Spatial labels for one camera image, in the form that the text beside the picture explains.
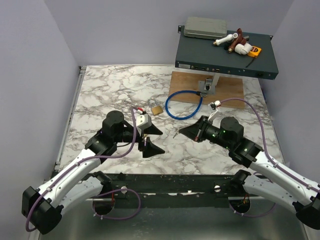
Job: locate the yellow tape measure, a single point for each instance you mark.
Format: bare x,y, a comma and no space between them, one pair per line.
254,52

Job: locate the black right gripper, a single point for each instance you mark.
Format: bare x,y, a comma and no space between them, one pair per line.
191,131

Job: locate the white pipe elbow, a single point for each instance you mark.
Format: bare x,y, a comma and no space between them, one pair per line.
243,49

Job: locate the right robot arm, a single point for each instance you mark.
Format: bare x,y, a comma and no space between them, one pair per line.
283,186

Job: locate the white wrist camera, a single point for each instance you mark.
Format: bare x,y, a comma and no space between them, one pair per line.
215,111
143,120

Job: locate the grey metal socket bracket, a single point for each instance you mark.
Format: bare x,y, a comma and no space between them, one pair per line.
206,87

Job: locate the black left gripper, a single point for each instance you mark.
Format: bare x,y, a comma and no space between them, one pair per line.
150,149

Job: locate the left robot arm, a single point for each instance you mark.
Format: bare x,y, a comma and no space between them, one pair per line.
45,205

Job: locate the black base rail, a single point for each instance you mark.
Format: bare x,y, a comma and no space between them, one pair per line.
163,191

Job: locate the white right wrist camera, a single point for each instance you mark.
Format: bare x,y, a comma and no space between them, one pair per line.
215,111

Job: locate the white pipe with brass end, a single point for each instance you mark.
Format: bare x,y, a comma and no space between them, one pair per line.
228,38

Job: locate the brown pipe fitting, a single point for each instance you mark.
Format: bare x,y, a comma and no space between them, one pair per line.
238,38

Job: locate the grey plastic case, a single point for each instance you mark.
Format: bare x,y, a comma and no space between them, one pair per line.
205,28

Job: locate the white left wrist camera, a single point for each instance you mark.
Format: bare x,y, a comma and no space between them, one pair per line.
143,120

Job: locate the wooden board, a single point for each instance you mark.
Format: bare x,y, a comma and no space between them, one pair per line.
227,87

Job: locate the brass padlock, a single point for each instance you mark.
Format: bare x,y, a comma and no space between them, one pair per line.
156,109

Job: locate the blue rack network switch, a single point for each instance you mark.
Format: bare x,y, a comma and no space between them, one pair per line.
201,55

